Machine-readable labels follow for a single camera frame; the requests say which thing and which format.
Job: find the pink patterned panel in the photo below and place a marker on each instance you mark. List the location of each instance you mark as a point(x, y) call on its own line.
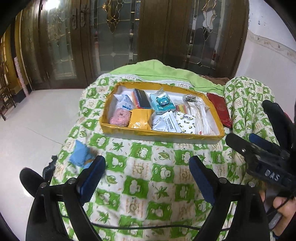
point(22, 78)

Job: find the wooden glass-panel door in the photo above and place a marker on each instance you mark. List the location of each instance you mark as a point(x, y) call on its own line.
point(161, 34)
point(64, 34)

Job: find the person's right hand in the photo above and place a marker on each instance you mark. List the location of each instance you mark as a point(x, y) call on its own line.
point(286, 208)

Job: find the wooden chair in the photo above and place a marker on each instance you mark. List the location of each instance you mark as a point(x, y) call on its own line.
point(5, 102)

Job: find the blue knit sock bundle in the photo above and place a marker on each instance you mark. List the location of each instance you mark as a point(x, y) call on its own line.
point(79, 154)

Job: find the black plastic device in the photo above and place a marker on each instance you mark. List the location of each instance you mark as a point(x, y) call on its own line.
point(49, 169)

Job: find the long white paper packet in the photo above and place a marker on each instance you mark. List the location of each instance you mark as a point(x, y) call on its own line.
point(205, 120)

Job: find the teal cartoon tissue pack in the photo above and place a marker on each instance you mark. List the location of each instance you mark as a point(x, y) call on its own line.
point(161, 103)

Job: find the dark layered sponge block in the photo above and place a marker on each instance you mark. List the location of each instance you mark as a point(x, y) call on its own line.
point(142, 97)

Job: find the colourful sticks packet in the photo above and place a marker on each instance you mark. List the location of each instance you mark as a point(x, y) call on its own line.
point(182, 108)

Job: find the bag of silver metal clips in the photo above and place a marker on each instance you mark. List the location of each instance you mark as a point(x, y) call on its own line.
point(190, 98)

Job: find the green white printed blanket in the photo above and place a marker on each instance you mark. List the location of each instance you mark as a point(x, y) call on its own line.
point(143, 166)

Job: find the pink plush ball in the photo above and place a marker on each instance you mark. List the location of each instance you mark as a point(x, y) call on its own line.
point(119, 117)

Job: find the black rounded object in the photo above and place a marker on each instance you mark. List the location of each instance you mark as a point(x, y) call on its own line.
point(27, 180)

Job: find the yellow foil packet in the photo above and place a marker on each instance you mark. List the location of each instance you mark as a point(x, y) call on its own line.
point(140, 119)

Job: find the white packet black print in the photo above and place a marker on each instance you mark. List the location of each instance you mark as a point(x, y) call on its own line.
point(166, 124)

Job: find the yellow-taped white foam tray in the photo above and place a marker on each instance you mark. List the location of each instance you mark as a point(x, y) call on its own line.
point(161, 136)

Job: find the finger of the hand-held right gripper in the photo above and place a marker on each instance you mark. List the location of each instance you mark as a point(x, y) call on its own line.
point(235, 142)
point(266, 142)

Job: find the red packet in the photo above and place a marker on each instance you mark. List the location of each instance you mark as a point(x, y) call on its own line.
point(219, 107)

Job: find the white bee-print packet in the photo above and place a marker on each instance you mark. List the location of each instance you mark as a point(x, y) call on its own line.
point(186, 122)

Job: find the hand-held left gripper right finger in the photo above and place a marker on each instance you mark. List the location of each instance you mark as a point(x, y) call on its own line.
point(203, 180)

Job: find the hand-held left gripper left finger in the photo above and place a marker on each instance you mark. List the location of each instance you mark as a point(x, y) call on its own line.
point(91, 180)

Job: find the white desiccant packet blue print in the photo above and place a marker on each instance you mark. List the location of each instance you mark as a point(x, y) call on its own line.
point(124, 102)

